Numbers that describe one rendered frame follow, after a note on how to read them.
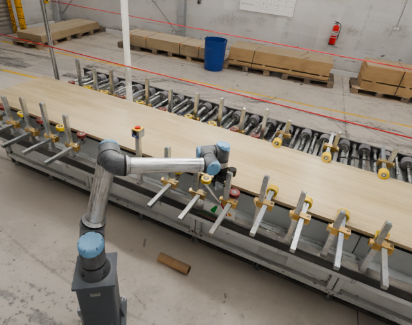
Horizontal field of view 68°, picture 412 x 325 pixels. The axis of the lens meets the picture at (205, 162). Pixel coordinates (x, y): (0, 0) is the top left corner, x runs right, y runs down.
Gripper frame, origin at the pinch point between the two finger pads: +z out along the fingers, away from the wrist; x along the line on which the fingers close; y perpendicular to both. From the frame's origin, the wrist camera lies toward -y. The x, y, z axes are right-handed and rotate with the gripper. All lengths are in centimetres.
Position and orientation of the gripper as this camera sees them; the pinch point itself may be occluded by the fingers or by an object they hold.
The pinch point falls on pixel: (215, 187)
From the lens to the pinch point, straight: 214.3
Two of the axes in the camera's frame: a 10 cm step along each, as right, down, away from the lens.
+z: -0.9, 8.2, 5.6
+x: 4.3, -4.8, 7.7
